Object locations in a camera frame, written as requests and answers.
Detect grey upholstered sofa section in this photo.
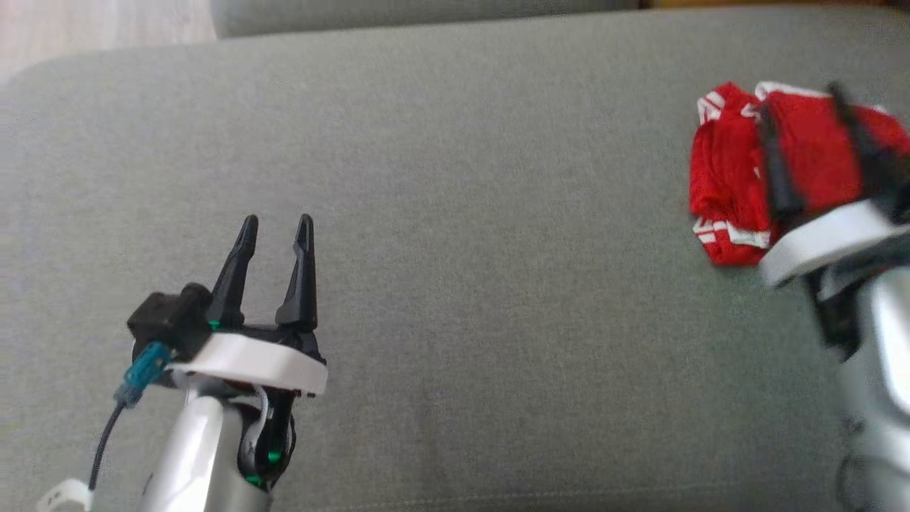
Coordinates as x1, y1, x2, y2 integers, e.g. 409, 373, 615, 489
210, 0, 641, 40

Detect red shorts with white trim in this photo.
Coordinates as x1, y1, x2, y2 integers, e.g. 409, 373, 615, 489
688, 80, 910, 267

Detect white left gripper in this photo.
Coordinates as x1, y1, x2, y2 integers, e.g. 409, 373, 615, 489
167, 213, 328, 398

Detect grey fabric sofa seat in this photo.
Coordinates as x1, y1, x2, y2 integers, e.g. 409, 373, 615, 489
0, 7, 910, 512

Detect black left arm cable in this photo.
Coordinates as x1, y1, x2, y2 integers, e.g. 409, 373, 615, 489
89, 341, 171, 491

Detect white left cable tag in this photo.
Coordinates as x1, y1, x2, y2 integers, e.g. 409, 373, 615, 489
36, 479, 95, 512

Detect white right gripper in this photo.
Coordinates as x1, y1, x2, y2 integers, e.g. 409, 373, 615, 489
754, 82, 910, 289

